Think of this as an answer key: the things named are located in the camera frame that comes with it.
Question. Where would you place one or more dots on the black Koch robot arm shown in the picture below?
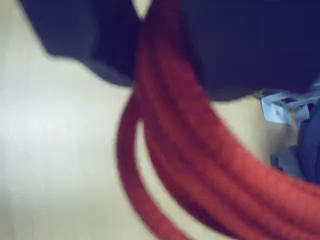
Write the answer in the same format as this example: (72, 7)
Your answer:
(310, 150)

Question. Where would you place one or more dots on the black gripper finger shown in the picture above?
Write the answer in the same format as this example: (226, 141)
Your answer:
(87, 32)
(250, 50)

